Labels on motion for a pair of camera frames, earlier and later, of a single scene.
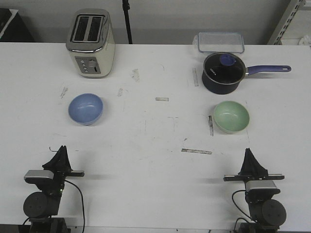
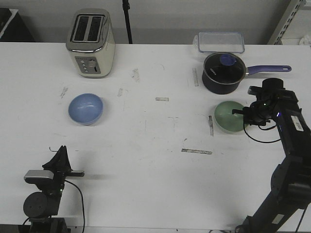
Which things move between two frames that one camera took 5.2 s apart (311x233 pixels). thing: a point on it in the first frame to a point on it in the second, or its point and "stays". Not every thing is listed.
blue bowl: (85, 108) stays
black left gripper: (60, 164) stays
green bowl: (231, 117) stays
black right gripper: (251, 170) to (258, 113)
